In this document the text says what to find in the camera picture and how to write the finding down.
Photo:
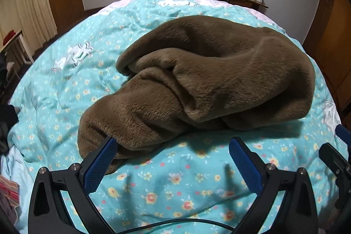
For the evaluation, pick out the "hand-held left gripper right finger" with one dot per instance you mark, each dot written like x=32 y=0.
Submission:
x=245 y=165

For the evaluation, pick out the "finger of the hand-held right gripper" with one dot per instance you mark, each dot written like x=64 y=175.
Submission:
x=341 y=131
x=333 y=156

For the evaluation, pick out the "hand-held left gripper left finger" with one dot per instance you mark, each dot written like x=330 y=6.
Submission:
x=100 y=165

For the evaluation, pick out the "brown fleece sweater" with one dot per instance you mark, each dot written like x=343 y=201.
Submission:
x=205 y=72

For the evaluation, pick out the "pile of dark clothes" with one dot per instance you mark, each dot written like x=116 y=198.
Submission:
x=4 y=77

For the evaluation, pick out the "teal floral quilt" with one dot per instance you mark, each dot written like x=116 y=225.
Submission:
x=164 y=176

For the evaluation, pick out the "pale blue bedsheet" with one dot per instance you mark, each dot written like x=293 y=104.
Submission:
x=17 y=168

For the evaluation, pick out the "wooden wardrobe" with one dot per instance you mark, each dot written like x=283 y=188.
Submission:
x=337 y=44

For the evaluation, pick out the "striped cloth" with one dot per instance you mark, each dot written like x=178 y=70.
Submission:
x=8 y=190

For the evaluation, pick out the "dark cloth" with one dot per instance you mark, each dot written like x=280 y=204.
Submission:
x=6 y=118

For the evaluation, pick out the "white side table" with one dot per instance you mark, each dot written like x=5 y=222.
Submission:
x=13 y=39

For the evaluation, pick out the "red cloth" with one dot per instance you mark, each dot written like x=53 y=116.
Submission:
x=9 y=34

